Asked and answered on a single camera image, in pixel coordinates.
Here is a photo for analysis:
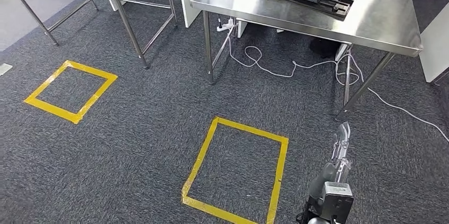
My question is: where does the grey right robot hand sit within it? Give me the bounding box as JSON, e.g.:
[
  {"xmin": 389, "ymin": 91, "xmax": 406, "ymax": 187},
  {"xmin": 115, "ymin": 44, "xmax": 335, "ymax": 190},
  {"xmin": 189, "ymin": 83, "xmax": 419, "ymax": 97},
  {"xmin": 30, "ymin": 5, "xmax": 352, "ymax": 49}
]
[{"xmin": 308, "ymin": 121, "xmax": 352, "ymax": 204}]

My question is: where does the white power strip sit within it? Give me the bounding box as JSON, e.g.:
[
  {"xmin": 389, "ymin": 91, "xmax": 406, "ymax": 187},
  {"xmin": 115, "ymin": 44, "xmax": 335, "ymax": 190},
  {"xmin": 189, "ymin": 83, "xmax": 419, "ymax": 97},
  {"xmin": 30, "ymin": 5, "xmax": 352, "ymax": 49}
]
[{"xmin": 215, "ymin": 17, "xmax": 236, "ymax": 34}]

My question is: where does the yellow floor tape square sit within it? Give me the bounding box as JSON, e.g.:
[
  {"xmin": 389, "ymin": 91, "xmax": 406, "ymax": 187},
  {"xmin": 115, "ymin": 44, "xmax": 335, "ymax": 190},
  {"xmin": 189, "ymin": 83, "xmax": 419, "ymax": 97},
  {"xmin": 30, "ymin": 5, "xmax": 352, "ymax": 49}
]
[{"xmin": 23, "ymin": 60, "xmax": 119, "ymax": 125}]

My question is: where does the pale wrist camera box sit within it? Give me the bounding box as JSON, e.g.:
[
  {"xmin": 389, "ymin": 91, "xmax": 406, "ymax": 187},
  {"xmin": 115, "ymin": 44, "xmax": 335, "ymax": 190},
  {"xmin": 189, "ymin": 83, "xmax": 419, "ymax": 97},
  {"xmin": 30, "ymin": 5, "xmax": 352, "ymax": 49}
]
[{"xmin": 321, "ymin": 181, "xmax": 355, "ymax": 222}]

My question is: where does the black camera bracket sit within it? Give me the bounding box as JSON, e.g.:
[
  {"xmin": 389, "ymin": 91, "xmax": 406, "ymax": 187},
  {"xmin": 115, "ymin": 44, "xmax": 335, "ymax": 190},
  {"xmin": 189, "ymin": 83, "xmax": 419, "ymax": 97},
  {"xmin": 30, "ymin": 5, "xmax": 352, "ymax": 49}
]
[{"xmin": 296, "ymin": 196, "xmax": 325, "ymax": 224}]

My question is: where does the white power cable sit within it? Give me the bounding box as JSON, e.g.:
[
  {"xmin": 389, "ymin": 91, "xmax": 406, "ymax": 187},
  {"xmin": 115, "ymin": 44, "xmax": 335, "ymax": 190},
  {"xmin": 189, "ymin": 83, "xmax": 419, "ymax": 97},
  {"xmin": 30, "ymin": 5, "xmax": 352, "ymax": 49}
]
[
  {"xmin": 349, "ymin": 52, "xmax": 449, "ymax": 143},
  {"xmin": 227, "ymin": 28, "xmax": 362, "ymax": 87}
]

